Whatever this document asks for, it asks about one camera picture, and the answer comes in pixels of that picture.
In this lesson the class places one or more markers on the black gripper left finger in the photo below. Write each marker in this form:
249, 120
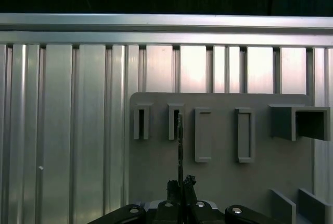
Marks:
170, 208

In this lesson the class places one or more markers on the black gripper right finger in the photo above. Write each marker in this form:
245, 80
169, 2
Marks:
190, 208

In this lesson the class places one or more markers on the blue RAM stick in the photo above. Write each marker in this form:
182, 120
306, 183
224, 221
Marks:
180, 143

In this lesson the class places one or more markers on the grey parts rack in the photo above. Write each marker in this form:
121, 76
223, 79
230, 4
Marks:
234, 177

